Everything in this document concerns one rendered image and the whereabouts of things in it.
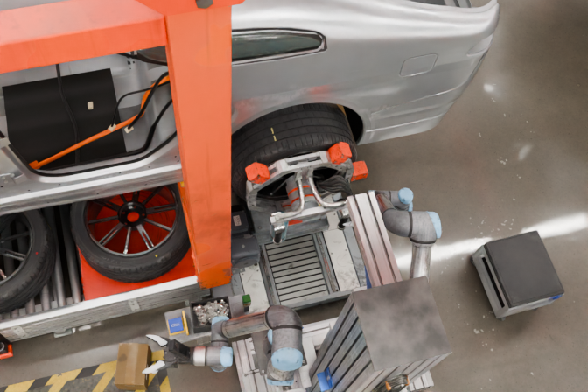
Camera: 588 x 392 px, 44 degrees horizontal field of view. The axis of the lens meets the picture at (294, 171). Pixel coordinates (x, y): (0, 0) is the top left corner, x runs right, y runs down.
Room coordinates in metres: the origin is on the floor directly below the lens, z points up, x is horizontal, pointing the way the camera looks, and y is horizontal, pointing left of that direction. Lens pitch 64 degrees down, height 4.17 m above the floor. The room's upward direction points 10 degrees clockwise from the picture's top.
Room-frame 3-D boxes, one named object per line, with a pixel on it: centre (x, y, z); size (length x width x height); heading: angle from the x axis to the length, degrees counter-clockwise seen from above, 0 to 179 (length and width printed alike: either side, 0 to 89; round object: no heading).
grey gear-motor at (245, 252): (1.48, 0.26, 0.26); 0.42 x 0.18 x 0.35; 24
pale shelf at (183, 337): (0.91, 0.30, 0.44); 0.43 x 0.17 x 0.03; 114
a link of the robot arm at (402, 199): (1.55, -0.54, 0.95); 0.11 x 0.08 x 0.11; 100
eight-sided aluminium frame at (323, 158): (1.57, -0.04, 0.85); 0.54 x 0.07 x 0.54; 114
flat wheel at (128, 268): (1.39, 0.82, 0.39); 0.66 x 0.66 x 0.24
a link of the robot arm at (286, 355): (0.62, -0.10, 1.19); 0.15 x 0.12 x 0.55; 9
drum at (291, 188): (1.51, -0.07, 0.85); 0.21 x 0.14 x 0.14; 24
